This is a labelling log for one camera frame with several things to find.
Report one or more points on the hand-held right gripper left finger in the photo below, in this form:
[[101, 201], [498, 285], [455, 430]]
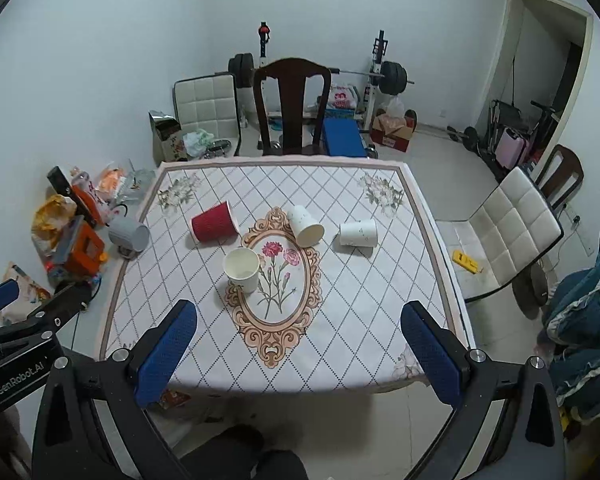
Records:
[[164, 357]]

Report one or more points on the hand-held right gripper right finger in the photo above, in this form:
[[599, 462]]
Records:
[[431, 357]]

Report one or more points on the red paper cup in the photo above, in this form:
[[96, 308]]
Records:
[[212, 224]]

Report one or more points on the speckled white paper cup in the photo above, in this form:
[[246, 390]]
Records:
[[357, 233]]

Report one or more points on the plain white paper cup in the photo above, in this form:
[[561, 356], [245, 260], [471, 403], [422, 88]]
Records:
[[242, 276], [302, 222]]

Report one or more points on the red packet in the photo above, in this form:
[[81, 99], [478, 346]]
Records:
[[175, 399]]

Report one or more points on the orange tool case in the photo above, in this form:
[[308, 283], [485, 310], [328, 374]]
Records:
[[85, 250]]

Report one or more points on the yellow plastic bag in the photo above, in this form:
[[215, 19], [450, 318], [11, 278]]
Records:
[[50, 220]]

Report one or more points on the floral patterned tablecloth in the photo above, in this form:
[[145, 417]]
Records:
[[355, 300]]

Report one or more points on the yellow tool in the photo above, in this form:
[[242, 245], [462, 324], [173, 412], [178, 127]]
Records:
[[465, 261]]

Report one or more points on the grey cylinder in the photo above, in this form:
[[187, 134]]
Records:
[[127, 234]]

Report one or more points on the person's dark trousers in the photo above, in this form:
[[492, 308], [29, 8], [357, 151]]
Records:
[[240, 455]]

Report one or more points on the orange plastic bag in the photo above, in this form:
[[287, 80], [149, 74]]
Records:
[[111, 182]]

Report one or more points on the white padded chair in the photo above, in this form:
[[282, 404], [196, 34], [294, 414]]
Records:
[[510, 220], [205, 100]]

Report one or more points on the blue denim cloth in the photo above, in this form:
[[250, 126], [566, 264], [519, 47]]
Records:
[[585, 310]]

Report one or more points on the silver floral gift bag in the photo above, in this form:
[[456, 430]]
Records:
[[167, 142]]

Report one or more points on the green and white plastic bag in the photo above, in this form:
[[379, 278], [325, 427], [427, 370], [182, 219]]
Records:
[[198, 142]]

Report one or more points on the black dumbbell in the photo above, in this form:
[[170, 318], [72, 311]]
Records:
[[470, 137]]

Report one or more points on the pink suitcase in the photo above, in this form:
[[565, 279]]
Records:
[[511, 147]]

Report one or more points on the cardboard box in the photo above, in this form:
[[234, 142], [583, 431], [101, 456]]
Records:
[[392, 136]]

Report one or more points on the dark wooden chair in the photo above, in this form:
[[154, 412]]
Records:
[[572, 170], [291, 110]]

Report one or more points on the black folding cart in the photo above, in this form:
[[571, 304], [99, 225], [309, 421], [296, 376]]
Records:
[[497, 130]]

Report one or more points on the blue weight bench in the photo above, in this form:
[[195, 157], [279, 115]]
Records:
[[342, 137]]

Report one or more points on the black scooter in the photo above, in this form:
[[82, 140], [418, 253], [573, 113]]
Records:
[[545, 120]]

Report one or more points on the red and white plastic bag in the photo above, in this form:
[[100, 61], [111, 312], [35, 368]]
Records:
[[342, 97]]

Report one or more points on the black barbell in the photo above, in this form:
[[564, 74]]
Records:
[[395, 77]]

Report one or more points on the white squat rack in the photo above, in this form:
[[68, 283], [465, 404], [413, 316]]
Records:
[[377, 67]]

